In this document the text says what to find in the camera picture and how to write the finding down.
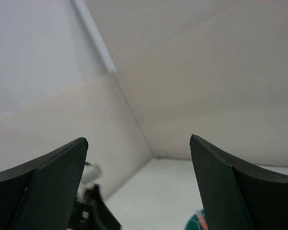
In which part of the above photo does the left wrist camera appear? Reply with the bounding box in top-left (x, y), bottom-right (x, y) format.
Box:
top-left (76, 161), bottom-right (103, 202)

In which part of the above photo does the red translucent pen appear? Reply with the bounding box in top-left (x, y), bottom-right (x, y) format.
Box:
top-left (198, 213), bottom-right (208, 230)

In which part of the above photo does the teal round divided organizer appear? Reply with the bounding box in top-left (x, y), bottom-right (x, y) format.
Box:
top-left (184, 209), bottom-right (206, 230)

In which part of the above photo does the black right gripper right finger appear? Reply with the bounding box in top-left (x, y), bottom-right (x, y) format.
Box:
top-left (190, 135), bottom-right (288, 230)

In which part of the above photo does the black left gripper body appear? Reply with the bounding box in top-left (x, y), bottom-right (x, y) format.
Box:
top-left (68, 184), bottom-right (121, 230)

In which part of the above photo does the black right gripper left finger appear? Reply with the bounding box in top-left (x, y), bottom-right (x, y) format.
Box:
top-left (0, 138), bottom-right (88, 230)

